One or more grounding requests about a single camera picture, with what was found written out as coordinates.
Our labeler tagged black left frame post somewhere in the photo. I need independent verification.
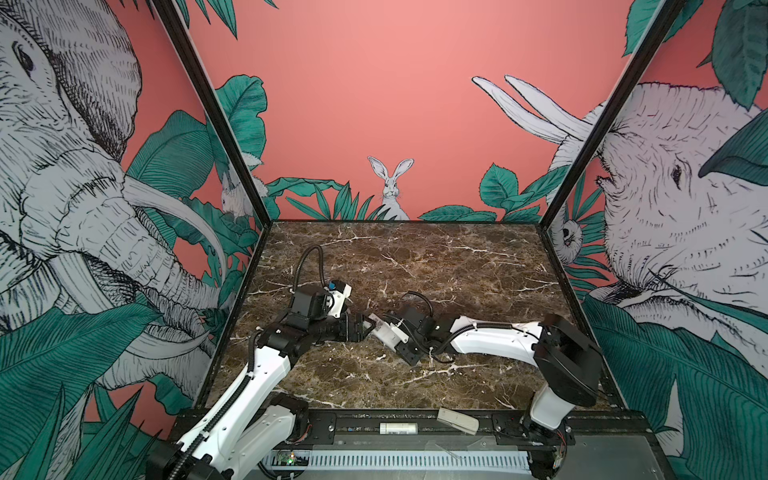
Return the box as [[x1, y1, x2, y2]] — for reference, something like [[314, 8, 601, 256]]
[[152, 0, 272, 230]]

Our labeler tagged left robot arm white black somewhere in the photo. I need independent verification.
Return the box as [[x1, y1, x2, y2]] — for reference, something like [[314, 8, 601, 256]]
[[145, 278, 373, 479]]

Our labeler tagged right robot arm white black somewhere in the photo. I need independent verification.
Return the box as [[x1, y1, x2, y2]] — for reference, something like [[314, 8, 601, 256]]
[[384, 304, 603, 441]]

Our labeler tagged black frame post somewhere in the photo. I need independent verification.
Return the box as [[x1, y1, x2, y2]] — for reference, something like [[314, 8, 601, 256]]
[[152, 0, 272, 230], [537, 0, 686, 232]]

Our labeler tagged white cylinder on rail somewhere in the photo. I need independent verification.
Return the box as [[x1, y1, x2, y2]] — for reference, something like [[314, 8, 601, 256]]
[[379, 422, 418, 435]]

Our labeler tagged black front mounting rail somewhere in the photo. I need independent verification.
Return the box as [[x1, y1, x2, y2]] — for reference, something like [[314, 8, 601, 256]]
[[303, 408, 652, 445]]

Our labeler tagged white remote control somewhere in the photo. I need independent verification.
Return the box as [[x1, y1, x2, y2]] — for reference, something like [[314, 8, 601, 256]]
[[369, 313, 408, 351]]

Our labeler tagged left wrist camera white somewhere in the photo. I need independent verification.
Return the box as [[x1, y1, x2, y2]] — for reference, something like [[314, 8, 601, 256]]
[[327, 280, 352, 318]]

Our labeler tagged white slotted cable duct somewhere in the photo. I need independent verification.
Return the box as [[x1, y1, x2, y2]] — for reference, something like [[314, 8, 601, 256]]
[[269, 449, 532, 473]]

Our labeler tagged black right frame post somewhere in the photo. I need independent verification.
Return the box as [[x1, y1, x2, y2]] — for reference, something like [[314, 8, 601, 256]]
[[537, 0, 686, 232]]

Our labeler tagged grey box on rail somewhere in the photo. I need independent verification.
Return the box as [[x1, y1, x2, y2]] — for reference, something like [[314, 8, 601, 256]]
[[437, 408, 480, 435]]

